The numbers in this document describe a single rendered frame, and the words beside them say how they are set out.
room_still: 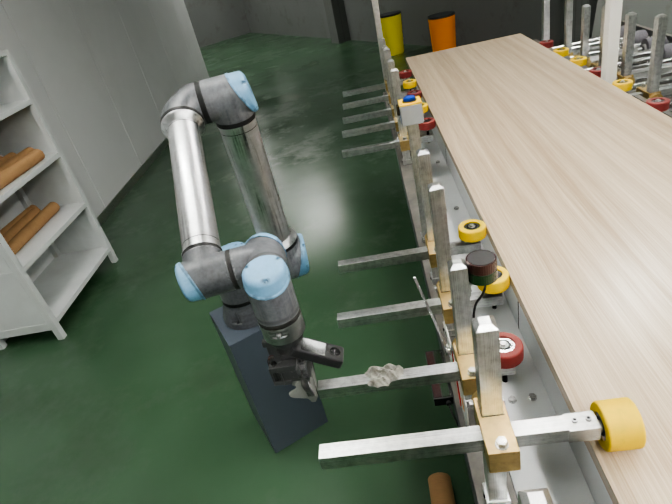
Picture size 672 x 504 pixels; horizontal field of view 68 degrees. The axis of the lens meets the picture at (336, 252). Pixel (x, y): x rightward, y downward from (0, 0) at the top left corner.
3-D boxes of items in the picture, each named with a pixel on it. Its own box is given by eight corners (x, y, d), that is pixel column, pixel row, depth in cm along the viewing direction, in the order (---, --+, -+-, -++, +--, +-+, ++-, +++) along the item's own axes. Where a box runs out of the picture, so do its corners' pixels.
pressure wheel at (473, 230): (479, 266, 149) (476, 233, 143) (455, 260, 154) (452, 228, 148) (492, 253, 153) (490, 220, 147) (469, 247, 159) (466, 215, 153)
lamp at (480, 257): (475, 348, 109) (468, 267, 97) (469, 331, 113) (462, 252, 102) (502, 344, 108) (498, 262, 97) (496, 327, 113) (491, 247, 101)
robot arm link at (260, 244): (228, 238, 112) (229, 266, 101) (278, 224, 113) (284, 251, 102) (241, 272, 117) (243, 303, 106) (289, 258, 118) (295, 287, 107)
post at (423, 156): (434, 290, 164) (416, 152, 139) (433, 283, 167) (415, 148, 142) (445, 288, 163) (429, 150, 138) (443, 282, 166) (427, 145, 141)
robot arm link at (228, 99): (263, 269, 189) (192, 74, 143) (308, 256, 190) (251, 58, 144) (268, 295, 177) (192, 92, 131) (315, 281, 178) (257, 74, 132)
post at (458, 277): (466, 426, 124) (449, 267, 99) (464, 414, 127) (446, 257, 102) (481, 424, 123) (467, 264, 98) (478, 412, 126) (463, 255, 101)
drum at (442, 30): (464, 55, 686) (461, 10, 656) (443, 63, 674) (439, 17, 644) (446, 54, 715) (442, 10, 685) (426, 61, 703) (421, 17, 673)
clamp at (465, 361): (463, 396, 108) (461, 380, 105) (452, 352, 119) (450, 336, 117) (490, 393, 107) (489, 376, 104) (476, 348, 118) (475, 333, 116)
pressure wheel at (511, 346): (491, 396, 109) (488, 358, 103) (482, 369, 116) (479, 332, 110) (528, 391, 108) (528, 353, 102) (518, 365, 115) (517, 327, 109)
